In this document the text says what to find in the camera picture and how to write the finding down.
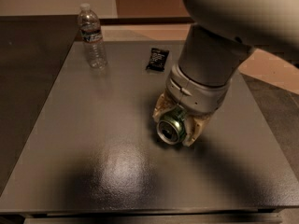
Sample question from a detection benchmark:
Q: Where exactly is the clear plastic water bottle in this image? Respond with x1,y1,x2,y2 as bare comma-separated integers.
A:
78,3,107,69

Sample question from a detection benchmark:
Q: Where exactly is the green soda can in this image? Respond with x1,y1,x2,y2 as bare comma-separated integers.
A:
156,106,187,145

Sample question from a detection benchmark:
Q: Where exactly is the white-grey gripper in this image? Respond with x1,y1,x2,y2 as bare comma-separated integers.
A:
152,64,231,147

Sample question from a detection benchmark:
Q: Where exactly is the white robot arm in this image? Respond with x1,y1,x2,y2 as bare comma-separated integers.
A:
153,0,299,147

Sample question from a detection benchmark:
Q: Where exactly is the black snack packet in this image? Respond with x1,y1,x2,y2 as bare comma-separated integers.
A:
146,48,169,72

